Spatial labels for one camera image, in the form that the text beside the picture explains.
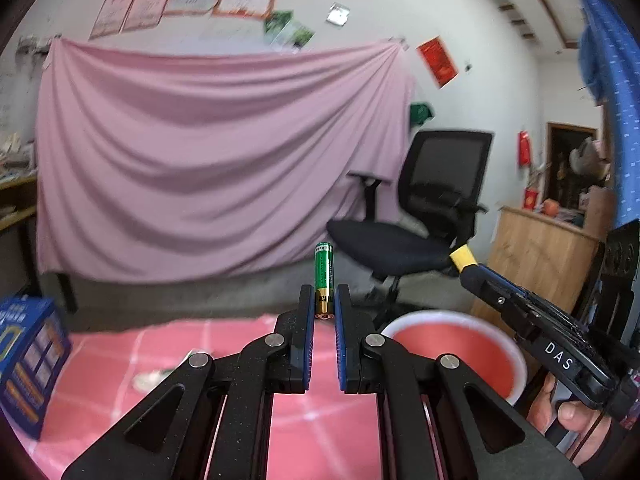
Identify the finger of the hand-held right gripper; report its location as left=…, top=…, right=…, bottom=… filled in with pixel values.
left=460, top=272, right=583, bottom=356
left=472, top=265, right=591, bottom=341

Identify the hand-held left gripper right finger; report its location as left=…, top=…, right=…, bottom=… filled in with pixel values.
left=334, top=284, right=585, bottom=480

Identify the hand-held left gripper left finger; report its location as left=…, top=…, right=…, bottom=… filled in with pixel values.
left=60, top=284, right=317, bottom=480

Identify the yellow block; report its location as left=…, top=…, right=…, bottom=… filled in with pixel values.
left=449, top=245, right=477, bottom=273

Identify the green battery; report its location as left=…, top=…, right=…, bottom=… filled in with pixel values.
left=313, top=242, right=335, bottom=321

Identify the orange trash bin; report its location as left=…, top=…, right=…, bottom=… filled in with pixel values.
left=380, top=310, right=528, bottom=406

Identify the white green wrapper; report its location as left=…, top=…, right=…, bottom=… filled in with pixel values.
left=132, top=369, right=176, bottom=392

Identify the person's right forearm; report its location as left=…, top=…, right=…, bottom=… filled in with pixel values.
left=570, top=420, right=640, bottom=480

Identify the person's right hand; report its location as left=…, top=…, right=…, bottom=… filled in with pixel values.
left=527, top=375, right=613, bottom=438

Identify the wooden cabinet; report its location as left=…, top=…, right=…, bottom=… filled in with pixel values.
left=487, top=205, right=608, bottom=341

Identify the black office chair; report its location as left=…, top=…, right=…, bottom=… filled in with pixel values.
left=326, top=130, right=495, bottom=331

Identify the grey brown bundle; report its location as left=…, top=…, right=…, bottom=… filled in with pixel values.
left=569, top=137, right=611, bottom=181

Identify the green hanging bag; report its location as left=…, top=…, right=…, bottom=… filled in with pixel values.
left=409, top=102, right=435, bottom=126

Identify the blue printed curtain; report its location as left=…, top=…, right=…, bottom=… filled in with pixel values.
left=575, top=0, right=640, bottom=231

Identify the pink hanging sheet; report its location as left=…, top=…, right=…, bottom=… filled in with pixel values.
left=35, top=37, right=416, bottom=281

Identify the pink checked blanket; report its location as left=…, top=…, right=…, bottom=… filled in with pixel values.
left=20, top=312, right=451, bottom=480

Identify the blue cardboard box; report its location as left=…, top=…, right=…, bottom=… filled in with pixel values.
left=0, top=296, right=73, bottom=441

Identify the wooden shelf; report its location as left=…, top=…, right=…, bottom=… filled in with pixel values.
left=0, top=175, right=38, bottom=233

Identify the red wall poster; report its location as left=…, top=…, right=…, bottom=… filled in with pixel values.
left=416, top=36, right=459, bottom=88

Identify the green wall photo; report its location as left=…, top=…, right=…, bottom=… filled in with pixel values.
left=264, top=10, right=293, bottom=46
left=285, top=21, right=316, bottom=51

